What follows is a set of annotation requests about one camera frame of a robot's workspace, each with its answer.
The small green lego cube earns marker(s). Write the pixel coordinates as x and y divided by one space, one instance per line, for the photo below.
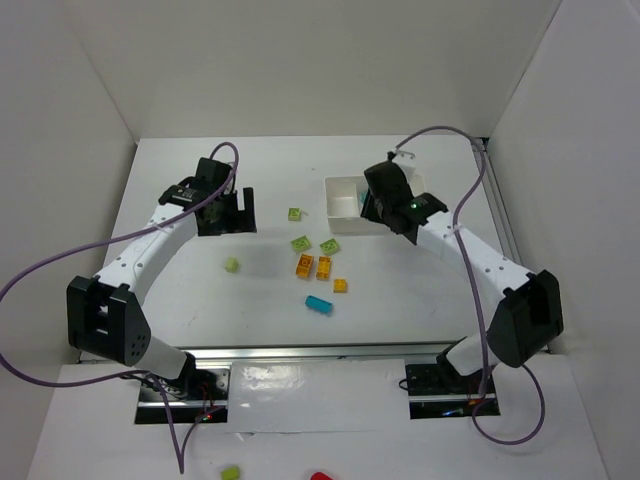
231 265

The green lego printed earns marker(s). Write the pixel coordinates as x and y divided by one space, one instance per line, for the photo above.
329 247
301 244

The green lego on floor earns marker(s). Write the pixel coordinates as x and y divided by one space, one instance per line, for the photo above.
230 473

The aluminium rail right side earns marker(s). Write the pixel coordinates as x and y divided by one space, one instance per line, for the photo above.
495 226

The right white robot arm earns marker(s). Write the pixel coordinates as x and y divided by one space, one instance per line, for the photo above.
527 311

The green lego printed left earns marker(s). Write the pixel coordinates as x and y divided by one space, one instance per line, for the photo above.
301 244

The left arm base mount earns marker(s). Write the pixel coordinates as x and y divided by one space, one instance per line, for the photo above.
211 399

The small yellow lego brick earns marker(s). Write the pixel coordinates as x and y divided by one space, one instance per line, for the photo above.
340 285

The yellow lego long brick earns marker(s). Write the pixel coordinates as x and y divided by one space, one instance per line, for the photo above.
323 268

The red object at bottom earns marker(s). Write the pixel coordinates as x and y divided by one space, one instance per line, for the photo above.
320 476

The white three-compartment tray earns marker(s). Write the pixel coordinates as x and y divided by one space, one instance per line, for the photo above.
342 207

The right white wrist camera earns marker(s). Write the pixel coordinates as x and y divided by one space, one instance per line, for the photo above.
405 160

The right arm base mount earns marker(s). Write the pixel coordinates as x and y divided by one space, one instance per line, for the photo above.
434 393

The green lego printed right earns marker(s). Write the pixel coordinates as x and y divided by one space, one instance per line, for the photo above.
329 247

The long teal lego brick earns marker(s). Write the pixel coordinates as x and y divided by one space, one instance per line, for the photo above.
319 305

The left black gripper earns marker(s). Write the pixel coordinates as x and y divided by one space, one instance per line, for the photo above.
232 226

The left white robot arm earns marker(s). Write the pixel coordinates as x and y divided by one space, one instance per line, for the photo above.
105 312

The green lego near tray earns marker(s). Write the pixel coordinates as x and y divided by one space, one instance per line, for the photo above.
294 214

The orange printed lego brick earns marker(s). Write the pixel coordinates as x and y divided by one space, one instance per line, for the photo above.
304 266

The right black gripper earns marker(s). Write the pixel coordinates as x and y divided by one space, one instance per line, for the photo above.
373 211

